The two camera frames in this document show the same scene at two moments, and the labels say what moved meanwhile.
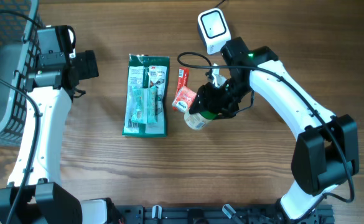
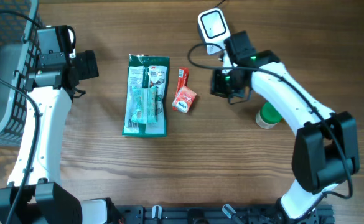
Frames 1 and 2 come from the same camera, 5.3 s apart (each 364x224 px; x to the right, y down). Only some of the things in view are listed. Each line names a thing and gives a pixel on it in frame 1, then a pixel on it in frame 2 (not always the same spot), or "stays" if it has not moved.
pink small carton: x=183 y=99 stays
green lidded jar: x=196 y=121 → x=267 y=117
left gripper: x=86 y=68 stays
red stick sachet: x=182 y=81 stays
